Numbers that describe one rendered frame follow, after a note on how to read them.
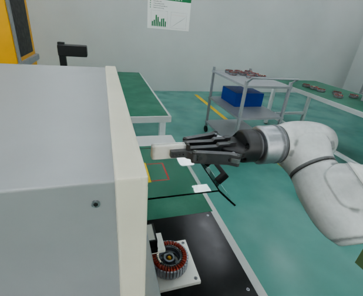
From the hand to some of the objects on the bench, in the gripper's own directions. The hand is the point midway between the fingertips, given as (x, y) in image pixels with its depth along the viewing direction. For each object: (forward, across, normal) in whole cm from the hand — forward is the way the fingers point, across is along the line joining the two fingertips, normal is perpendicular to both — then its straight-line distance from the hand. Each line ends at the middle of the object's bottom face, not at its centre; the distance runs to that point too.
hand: (168, 150), depth 50 cm
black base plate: (-2, -8, -43) cm, 44 cm away
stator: (-3, +4, -40) cm, 40 cm away
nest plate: (-3, +4, -41) cm, 41 cm away
